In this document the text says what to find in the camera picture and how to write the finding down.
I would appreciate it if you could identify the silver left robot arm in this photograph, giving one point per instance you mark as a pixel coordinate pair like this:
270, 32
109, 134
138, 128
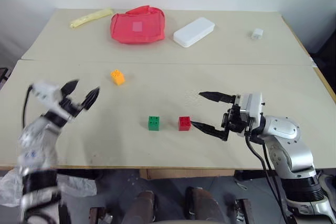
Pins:
36, 140

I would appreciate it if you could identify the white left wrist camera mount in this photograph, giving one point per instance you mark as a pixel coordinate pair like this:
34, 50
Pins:
46, 90

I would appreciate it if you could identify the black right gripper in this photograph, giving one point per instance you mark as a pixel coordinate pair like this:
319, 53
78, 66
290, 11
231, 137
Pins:
235, 121

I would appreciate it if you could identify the red fabric pouch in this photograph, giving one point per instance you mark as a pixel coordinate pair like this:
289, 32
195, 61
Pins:
137, 26

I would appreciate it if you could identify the red toy brick cube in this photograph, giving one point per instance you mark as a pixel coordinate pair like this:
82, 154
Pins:
184, 123

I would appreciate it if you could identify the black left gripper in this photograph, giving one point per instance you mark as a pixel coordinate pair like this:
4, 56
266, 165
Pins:
68, 105

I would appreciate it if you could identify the crumpled white plastic bag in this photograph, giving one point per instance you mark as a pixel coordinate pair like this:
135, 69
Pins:
47, 190

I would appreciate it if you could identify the white plastic case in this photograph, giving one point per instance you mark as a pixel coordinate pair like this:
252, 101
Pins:
193, 32

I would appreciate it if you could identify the green toy brick cube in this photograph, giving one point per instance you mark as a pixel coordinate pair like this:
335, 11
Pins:
153, 123

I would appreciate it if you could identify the dark rounded shape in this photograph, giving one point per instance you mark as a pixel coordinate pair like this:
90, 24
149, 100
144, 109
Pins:
141, 208
203, 204

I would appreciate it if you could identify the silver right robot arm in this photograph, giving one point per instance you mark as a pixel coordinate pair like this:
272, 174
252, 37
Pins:
291, 153

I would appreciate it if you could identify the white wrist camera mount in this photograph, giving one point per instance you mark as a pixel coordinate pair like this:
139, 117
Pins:
252, 106
46, 90

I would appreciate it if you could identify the orange toy brick cube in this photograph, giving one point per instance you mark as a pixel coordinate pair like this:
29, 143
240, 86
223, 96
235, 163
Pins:
118, 76

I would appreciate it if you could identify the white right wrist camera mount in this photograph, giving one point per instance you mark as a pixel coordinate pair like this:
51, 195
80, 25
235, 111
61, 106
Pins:
252, 106

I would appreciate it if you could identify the small white charger block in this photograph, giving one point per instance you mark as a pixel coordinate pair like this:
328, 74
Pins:
256, 33

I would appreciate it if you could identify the yellow plastic wrapped packet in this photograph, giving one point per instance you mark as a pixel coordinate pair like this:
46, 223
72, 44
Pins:
89, 17

